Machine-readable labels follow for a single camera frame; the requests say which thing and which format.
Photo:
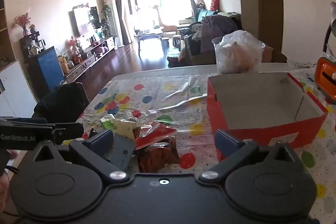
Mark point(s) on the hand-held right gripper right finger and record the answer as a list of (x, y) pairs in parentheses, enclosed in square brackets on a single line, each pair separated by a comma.
[(223, 144)]

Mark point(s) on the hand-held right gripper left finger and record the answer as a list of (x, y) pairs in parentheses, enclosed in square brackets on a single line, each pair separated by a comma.
[(101, 140)]

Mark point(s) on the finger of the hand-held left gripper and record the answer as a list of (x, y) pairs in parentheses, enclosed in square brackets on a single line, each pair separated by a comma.
[(68, 133)]

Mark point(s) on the green white snack packet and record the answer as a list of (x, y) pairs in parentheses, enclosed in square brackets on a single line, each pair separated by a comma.
[(108, 123)]

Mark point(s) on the white yellow snack packet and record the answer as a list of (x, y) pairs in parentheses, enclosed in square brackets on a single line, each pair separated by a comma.
[(126, 129)]

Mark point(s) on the red white-lettered snack packet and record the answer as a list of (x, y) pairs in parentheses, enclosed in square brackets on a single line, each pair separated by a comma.
[(149, 134)]

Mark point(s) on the orange red chips packet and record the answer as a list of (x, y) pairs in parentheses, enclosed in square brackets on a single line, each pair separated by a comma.
[(157, 158)]

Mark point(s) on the white cardboard box red rim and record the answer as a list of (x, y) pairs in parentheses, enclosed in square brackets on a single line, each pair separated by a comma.
[(309, 129)]

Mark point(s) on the black chair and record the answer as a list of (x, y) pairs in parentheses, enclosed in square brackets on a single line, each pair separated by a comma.
[(63, 103)]

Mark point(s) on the white cabinet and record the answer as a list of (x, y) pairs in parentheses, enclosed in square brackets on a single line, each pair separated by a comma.
[(13, 87)]

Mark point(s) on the blue cabinet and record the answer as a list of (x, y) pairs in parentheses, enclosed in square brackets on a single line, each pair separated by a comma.
[(48, 69)]

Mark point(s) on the balloon print tablecloth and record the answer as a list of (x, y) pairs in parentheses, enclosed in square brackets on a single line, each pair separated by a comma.
[(170, 92)]

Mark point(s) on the wooden TV cabinet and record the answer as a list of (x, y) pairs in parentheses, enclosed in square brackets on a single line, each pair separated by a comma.
[(92, 57)]

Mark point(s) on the clear plastic container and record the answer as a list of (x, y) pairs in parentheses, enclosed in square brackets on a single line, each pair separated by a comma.
[(219, 61)]

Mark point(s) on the black coffee machine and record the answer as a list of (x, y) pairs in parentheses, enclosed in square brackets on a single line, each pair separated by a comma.
[(32, 43)]

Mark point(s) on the wooden chair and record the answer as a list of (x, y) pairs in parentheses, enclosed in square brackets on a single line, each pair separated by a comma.
[(275, 56)]

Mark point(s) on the white plastic bag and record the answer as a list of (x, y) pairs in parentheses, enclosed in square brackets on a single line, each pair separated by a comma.
[(239, 41)]

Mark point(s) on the television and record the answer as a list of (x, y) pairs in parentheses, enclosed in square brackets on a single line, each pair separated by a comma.
[(84, 20)]

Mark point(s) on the pink flower vase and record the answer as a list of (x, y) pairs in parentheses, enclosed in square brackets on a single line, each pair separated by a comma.
[(23, 23)]

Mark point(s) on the coffee table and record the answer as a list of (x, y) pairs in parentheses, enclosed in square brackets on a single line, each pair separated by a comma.
[(148, 35)]

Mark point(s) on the purple grey clothing pile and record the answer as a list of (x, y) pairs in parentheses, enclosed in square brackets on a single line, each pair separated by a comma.
[(220, 27)]

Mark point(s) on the green potted plant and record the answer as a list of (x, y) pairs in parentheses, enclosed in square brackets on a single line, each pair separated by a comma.
[(106, 19)]

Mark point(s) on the white standing air conditioner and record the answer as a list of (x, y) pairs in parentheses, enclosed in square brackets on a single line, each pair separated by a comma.
[(114, 19)]

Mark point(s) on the orange green desk organizer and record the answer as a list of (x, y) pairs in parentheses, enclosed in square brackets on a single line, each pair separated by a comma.
[(324, 74)]

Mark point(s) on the teal sofa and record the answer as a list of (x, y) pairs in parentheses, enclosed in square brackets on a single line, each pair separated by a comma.
[(206, 15)]

